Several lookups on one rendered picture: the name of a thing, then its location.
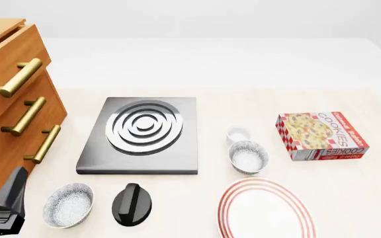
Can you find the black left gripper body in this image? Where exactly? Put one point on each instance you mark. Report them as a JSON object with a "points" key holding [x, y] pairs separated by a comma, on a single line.
{"points": [[2, 223]]}

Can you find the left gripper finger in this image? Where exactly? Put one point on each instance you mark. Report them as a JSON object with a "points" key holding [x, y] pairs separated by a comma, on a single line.
{"points": [[13, 193]]}

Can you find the large patterned black bowl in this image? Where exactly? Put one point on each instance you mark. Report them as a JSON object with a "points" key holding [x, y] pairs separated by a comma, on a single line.
{"points": [[66, 208]]}

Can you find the flat black stove plate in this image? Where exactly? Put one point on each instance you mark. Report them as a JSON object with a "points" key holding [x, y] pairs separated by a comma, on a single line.
{"points": [[94, 158]]}

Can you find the small white ramekin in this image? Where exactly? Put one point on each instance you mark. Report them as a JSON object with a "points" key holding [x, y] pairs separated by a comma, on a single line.
{"points": [[238, 135]]}

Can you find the small patterned black bowl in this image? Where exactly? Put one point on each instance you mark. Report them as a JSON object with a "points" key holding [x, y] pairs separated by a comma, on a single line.
{"points": [[248, 158]]}

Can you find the white plate with red rings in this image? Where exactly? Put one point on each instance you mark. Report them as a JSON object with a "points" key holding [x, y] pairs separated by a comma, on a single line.
{"points": [[263, 213]]}

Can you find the shallow wooden drawer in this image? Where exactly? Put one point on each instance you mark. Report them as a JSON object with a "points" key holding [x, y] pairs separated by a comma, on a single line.
{"points": [[56, 111]]}

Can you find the middle-sized wooden drawer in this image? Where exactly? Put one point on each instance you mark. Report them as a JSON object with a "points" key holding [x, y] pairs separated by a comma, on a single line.
{"points": [[46, 86]]}

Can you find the round black stove knob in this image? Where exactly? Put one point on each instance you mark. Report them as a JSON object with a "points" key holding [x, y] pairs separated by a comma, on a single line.
{"points": [[131, 205]]}

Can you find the tall wooden drawer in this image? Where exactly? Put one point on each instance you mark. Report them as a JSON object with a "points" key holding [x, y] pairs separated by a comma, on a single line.
{"points": [[28, 47]]}

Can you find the printed cookies box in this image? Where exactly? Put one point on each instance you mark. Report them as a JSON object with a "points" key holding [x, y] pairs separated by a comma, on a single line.
{"points": [[313, 131]]}

